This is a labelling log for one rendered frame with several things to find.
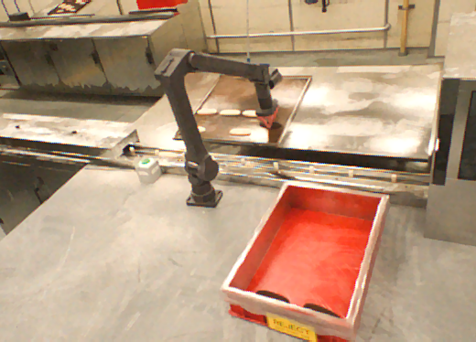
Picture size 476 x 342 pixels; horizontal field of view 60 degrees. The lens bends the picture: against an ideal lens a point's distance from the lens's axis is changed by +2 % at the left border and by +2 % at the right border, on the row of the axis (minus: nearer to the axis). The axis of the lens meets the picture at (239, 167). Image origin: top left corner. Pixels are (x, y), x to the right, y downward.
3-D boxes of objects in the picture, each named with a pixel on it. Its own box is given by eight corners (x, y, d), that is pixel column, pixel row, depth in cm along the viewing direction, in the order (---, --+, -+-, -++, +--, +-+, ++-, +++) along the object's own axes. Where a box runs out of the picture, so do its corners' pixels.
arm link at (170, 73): (144, 63, 120) (166, 67, 114) (176, 45, 128) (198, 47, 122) (187, 178, 146) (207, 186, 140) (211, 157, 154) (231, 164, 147)
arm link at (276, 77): (244, 69, 155) (262, 71, 149) (262, 54, 160) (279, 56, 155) (252, 95, 162) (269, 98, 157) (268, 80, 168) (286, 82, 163)
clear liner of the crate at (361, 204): (221, 315, 104) (214, 290, 99) (286, 201, 139) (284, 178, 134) (355, 360, 89) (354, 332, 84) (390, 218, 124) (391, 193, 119)
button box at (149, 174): (140, 188, 169) (132, 166, 163) (151, 177, 174) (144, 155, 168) (156, 190, 165) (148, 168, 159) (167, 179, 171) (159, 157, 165)
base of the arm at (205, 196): (185, 205, 148) (215, 208, 143) (180, 187, 143) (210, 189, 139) (195, 191, 154) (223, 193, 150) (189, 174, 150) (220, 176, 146)
